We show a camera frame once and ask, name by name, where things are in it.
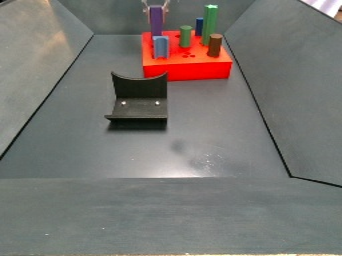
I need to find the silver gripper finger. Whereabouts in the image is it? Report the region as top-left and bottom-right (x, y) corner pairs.
(162, 0), (170, 14)
(141, 0), (149, 15)

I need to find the brown cylinder peg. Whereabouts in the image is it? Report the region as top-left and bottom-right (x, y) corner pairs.
(206, 33), (222, 57)

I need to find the red foam peg board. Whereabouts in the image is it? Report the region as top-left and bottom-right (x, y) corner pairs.
(141, 31), (232, 81)

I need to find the green star-shaped peg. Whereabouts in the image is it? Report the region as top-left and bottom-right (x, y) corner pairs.
(201, 4), (218, 46)

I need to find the black curved fixture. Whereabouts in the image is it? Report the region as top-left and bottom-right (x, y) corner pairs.
(105, 72), (168, 121)

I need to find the green cylinder peg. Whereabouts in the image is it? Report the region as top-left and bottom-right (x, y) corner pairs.
(178, 25), (192, 48)

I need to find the dark blue rounded peg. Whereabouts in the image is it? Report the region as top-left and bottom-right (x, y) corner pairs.
(194, 17), (202, 36)

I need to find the purple rectangular block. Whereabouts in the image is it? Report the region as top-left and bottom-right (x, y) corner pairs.
(149, 5), (162, 36)

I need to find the light blue notched peg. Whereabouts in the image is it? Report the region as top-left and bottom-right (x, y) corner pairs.
(152, 36), (169, 59)

